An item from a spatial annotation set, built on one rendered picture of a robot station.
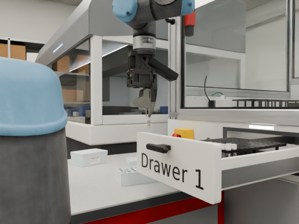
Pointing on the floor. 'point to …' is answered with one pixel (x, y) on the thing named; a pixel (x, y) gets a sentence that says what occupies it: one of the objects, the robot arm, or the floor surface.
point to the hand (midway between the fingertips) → (150, 113)
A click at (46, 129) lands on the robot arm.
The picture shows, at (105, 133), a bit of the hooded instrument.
